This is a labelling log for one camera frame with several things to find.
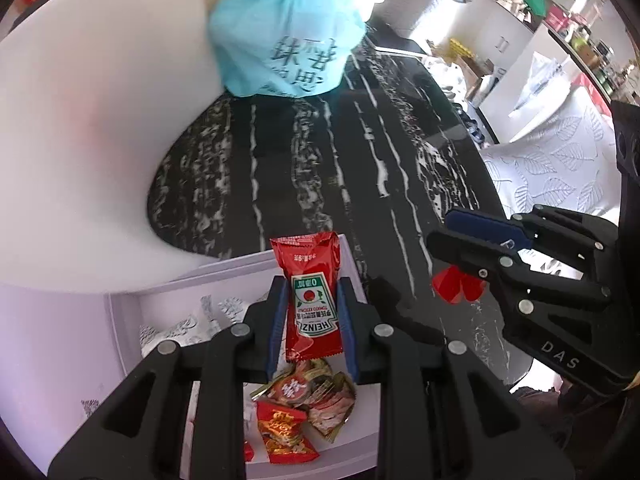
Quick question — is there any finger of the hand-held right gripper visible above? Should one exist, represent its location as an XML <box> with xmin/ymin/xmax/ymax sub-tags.
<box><xmin>426</xmin><ymin>229</ymin><xmax>616</xmax><ymax>357</ymax></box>
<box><xmin>443</xmin><ymin>204</ymin><xmax>622</xmax><ymax>282</ymax></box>

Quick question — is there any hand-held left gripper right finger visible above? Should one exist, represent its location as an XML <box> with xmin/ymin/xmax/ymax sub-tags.
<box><xmin>335</xmin><ymin>275</ymin><xmax>577</xmax><ymax>480</ymax></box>

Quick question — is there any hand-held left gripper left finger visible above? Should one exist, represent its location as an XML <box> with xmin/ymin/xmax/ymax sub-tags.
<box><xmin>47</xmin><ymin>275</ymin><xmax>289</xmax><ymax>480</ymax></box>

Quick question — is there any red plastic flower clip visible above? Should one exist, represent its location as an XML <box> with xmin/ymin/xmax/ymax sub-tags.
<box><xmin>431</xmin><ymin>265</ymin><xmax>487</xmax><ymax>306</ymax></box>

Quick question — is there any red ketchup packet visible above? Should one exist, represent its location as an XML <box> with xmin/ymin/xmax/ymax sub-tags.
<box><xmin>270</xmin><ymin>232</ymin><xmax>344</xmax><ymax>364</ymax></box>

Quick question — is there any green cereal snack packet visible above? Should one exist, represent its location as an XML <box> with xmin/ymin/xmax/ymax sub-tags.
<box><xmin>250</xmin><ymin>357</ymin><xmax>359</xmax><ymax>444</ymax></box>

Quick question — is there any red gold candy packet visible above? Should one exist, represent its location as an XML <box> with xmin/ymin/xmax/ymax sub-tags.
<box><xmin>256</xmin><ymin>400</ymin><xmax>321</xmax><ymax>465</ymax></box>

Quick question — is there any lavender gift box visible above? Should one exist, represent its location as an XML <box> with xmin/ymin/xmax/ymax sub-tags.
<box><xmin>0</xmin><ymin>247</ymin><xmax>387</xmax><ymax>480</ymax></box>

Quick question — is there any clear folded umbrella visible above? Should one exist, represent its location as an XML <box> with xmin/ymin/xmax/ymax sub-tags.
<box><xmin>510</xmin><ymin>52</ymin><xmax>572</xmax><ymax>121</ymax></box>

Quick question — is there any cardboard box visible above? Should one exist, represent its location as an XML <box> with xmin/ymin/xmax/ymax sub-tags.
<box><xmin>450</xmin><ymin>55</ymin><xmax>497</xmax><ymax>87</ymax></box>

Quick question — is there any white counter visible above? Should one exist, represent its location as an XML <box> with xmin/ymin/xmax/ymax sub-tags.
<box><xmin>477</xmin><ymin>10</ymin><xmax>617</xmax><ymax>128</ymax></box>

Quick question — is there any light blue plastic bag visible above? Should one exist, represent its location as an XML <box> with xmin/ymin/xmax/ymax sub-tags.
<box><xmin>207</xmin><ymin>0</ymin><xmax>369</xmax><ymax>99</ymax></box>

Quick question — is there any white foam sheet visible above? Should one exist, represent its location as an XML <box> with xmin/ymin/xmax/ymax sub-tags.
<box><xmin>0</xmin><ymin>0</ymin><xmax>232</xmax><ymax>294</ymax></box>

